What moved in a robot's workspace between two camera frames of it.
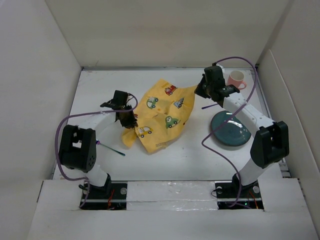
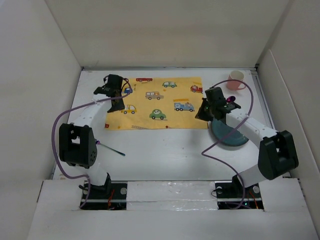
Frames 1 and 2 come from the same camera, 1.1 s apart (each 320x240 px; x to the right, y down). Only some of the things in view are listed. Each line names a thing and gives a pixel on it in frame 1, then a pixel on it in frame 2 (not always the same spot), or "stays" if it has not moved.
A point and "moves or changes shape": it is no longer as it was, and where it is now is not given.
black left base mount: [112, 196] stays
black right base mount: [233, 194] stays
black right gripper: [199, 90] to [200, 114]
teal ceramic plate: [233, 132] stays
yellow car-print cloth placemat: [161, 112] moves or changes shape
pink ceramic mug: [236, 78] stays
